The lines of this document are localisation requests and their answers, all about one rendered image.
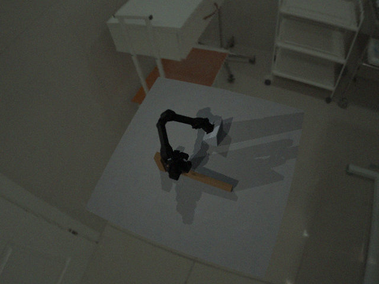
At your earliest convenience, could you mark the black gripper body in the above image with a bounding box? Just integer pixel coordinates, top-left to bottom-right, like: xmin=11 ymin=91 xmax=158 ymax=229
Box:
xmin=168 ymin=152 xmax=189 ymax=180

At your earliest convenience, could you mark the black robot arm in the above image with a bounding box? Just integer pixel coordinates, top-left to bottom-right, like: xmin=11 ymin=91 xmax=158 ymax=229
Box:
xmin=156 ymin=109 xmax=214 ymax=176

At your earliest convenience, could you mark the brown wooden post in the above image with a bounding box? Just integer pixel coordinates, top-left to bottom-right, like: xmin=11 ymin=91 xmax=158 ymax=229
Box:
xmin=154 ymin=152 xmax=168 ymax=172

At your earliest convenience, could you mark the brown wooden rail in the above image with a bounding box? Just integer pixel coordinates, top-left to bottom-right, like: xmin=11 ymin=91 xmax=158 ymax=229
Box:
xmin=181 ymin=170 xmax=233 ymax=192

